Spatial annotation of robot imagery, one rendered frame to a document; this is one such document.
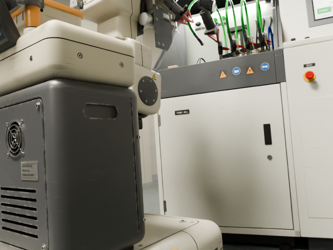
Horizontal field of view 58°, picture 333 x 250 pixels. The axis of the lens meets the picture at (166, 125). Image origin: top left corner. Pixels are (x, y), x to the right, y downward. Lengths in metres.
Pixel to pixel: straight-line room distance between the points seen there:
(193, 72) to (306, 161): 0.71
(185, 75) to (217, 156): 0.46
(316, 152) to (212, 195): 0.53
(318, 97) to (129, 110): 1.00
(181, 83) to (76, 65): 1.04
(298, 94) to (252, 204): 0.57
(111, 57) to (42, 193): 0.34
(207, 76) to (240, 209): 0.69
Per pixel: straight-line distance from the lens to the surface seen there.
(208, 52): 2.21
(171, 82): 1.66
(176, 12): 1.83
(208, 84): 1.59
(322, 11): 1.91
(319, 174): 1.53
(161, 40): 1.15
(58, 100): 0.63
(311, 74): 1.51
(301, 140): 1.52
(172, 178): 1.65
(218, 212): 1.61
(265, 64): 1.56
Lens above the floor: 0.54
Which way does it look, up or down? 4 degrees up
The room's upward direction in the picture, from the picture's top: 4 degrees counter-clockwise
